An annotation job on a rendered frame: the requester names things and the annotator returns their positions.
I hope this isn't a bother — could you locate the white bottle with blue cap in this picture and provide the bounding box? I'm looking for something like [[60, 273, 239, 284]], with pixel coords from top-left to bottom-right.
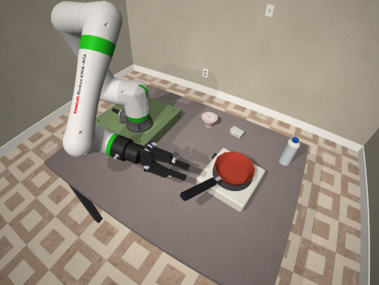
[[278, 137, 300, 165]]

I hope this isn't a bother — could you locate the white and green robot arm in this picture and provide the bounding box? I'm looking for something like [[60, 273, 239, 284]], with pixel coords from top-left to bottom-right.
[[51, 1, 153, 161]]

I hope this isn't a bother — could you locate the white yogurt cup with pink lid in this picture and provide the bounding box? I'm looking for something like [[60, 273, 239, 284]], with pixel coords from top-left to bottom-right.
[[201, 112, 218, 127]]

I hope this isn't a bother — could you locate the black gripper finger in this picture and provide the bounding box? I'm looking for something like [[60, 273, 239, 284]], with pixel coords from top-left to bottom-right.
[[143, 143, 190, 170], [142, 161, 187, 181]]

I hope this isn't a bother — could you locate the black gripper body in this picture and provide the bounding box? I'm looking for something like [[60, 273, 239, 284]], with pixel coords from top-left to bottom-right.
[[124, 142, 153, 166]]

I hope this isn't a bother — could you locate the red frying pan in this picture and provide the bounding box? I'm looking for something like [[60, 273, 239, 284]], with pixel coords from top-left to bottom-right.
[[194, 152, 255, 194]]

